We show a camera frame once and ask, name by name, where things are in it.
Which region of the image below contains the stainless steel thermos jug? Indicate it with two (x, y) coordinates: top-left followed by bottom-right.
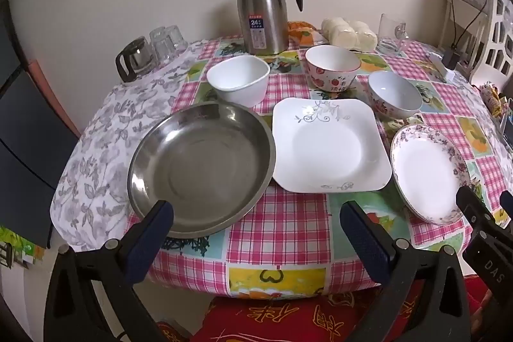
(232, 0), (303, 56)

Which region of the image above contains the green printed bag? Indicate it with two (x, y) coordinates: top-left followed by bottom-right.
(0, 226), (45, 271)

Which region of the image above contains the glass coffee pot black handle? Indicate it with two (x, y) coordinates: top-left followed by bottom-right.
(115, 37), (158, 83)

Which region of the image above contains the clear glass tumbler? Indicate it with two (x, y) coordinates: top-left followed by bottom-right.
(149, 27), (171, 64)
(165, 25), (189, 56)

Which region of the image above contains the stainless steel basin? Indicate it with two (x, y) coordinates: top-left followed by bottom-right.
(127, 102), (277, 239)

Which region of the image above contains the white power strip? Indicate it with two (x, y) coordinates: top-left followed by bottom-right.
(428, 53), (455, 82)

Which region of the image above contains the round floral rim plate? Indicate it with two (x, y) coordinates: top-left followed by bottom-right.
(390, 124), (471, 226)

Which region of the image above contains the clear glass mug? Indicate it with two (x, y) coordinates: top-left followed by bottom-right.
(377, 13), (410, 56)

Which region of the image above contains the grey floral table cloth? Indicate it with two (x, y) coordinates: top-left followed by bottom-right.
(50, 41), (209, 252)

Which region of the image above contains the dark flat device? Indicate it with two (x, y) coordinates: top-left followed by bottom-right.
(500, 97), (513, 151)

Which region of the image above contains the strawberry print bowl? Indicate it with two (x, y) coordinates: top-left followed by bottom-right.
(305, 45), (362, 93)

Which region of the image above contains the red printed cushion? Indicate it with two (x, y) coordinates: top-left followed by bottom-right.
(156, 278), (493, 342)

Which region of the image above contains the orange snack packet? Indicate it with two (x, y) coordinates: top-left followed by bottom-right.
(289, 21), (317, 35)
(294, 30), (327, 46)

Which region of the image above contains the white square plate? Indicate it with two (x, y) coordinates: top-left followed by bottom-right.
(272, 97), (392, 194)

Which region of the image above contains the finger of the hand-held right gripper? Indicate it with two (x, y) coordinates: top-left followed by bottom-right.
(456, 186), (494, 232)
(500, 190), (513, 227)

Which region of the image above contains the colourful candy packet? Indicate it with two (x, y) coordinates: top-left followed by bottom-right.
(481, 81), (508, 115)

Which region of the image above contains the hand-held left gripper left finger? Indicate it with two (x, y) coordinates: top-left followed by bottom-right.
(43, 200), (175, 342)

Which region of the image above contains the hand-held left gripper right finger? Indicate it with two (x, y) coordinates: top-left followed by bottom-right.
(340, 200), (470, 342)

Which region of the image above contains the dark cabinet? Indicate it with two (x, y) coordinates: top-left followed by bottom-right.
(0, 0), (81, 248)

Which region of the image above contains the white lattice chair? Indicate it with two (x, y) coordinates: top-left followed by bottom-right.
(469, 0), (513, 88)

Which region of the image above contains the pink checked tablecloth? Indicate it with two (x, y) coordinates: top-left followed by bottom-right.
(128, 38), (513, 299)

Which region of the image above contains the bag of steamed buns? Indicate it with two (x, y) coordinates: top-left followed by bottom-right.
(321, 17), (377, 49)

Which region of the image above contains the black charger cable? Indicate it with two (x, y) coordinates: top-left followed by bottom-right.
(447, 0), (493, 54)

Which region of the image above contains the plain white bowl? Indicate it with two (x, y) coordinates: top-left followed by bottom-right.
(206, 55), (271, 108)

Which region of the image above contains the cream wooden chair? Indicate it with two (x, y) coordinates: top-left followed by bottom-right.
(439, 3), (489, 60)

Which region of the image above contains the floral bowl grey inside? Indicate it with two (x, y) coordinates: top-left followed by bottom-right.
(368, 70), (423, 121)

